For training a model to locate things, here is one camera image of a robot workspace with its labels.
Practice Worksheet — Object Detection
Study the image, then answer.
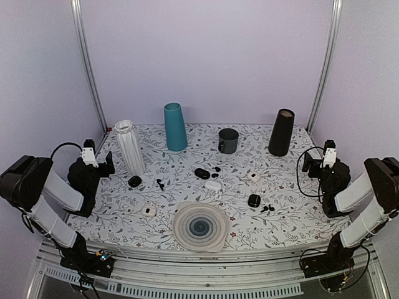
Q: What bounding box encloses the floral patterned table mat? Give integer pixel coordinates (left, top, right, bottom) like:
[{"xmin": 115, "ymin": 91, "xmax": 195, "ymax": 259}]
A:
[{"xmin": 67, "ymin": 125, "xmax": 350, "ymax": 250}]

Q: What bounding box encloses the spiral patterned ceramic plate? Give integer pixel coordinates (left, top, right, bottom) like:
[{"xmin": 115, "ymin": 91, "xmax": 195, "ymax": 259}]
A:
[{"xmin": 172, "ymin": 202, "xmax": 229, "ymax": 253}]

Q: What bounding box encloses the teal tapered vase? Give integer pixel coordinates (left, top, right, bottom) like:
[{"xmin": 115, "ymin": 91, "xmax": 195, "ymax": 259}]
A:
[{"xmin": 164, "ymin": 103, "xmax": 188, "ymax": 151}]

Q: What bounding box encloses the white case near plate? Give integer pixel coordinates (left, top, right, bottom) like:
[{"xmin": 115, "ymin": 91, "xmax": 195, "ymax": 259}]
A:
[{"xmin": 141, "ymin": 206, "xmax": 157, "ymax": 217}]

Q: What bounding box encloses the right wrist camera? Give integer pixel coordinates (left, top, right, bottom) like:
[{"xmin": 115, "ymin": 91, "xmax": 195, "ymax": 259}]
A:
[{"xmin": 322, "ymin": 140, "xmax": 337, "ymax": 168}]

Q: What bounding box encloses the small black earbud case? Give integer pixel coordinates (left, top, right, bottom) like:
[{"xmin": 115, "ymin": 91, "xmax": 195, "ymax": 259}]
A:
[{"xmin": 128, "ymin": 176, "xmax": 142, "ymax": 188}]

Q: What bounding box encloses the white case with black button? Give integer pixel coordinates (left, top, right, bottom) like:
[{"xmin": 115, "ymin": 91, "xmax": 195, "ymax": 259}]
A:
[{"xmin": 247, "ymin": 172, "xmax": 261, "ymax": 183}]

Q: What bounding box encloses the dark grey mug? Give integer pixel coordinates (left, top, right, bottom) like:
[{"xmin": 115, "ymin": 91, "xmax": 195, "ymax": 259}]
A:
[{"xmin": 218, "ymin": 128, "xmax": 239, "ymax": 154}]

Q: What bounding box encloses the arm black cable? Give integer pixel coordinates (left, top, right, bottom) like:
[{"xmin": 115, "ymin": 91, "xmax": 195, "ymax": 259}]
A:
[
  {"xmin": 296, "ymin": 146, "xmax": 327, "ymax": 197},
  {"xmin": 49, "ymin": 142, "xmax": 85, "ymax": 159}
]

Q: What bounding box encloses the right aluminium frame post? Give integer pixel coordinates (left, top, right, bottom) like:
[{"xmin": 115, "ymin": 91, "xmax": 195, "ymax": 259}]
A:
[{"xmin": 306, "ymin": 0, "xmax": 342, "ymax": 135}]

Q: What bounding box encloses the white oval earbud case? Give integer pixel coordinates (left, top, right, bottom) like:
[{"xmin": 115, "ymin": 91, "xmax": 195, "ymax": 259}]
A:
[{"xmin": 204, "ymin": 181, "xmax": 222, "ymax": 191}]

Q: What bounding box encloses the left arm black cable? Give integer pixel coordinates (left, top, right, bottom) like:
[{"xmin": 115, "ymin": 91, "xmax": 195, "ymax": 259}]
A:
[{"xmin": 49, "ymin": 142, "xmax": 85, "ymax": 159}]

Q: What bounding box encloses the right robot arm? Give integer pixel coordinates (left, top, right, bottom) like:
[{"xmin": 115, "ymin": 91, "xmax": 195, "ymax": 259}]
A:
[{"xmin": 299, "ymin": 154, "xmax": 398, "ymax": 278}]

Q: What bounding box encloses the white ribbed vase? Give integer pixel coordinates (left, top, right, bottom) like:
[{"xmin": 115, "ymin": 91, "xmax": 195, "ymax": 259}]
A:
[{"xmin": 115, "ymin": 120, "xmax": 145, "ymax": 176}]

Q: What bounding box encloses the black tapered vase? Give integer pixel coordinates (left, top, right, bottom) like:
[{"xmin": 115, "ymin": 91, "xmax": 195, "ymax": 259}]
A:
[{"xmin": 268, "ymin": 108, "xmax": 295, "ymax": 156}]

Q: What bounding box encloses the black gold-trimmed earbud case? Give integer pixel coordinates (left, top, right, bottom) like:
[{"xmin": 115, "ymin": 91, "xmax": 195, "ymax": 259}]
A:
[{"xmin": 248, "ymin": 194, "xmax": 261, "ymax": 208}]

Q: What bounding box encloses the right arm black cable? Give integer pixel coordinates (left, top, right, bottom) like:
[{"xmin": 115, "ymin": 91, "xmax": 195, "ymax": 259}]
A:
[{"xmin": 296, "ymin": 146, "xmax": 327, "ymax": 197}]

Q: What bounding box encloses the aluminium frame post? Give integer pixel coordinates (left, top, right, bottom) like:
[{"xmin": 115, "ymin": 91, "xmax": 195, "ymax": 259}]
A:
[
  {"xmin": 306, "ymin": 0, "xmax": 342, "ymax": 135},
  {"xmin": 70, "ymin": 0, "xmax": 108, "ymax": 133}
]

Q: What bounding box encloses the black oval earbud case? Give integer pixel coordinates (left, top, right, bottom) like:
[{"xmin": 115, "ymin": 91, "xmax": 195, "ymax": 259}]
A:
[{"xmin": 194, "ymin": 168, "xmax": 211, "ymax": 180}]

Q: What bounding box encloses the left aluminium frame post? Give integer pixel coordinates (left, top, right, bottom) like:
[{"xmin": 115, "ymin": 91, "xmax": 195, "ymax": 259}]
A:
[{"xmin": 70, "ymin": 0, "xmax": 108, "ymax": 133}]

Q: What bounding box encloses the aluminium front rail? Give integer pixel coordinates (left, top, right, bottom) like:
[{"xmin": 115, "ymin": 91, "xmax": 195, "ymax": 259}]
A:
[{"xmin": 27, "ymin": 242, "xmax": 393, "ymax": 298}]

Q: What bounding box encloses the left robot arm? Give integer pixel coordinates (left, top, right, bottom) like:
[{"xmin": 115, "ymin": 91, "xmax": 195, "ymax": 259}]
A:
[{"xmin": 1, "ymin": 153, "xmax": 115, "ymax": 278}]

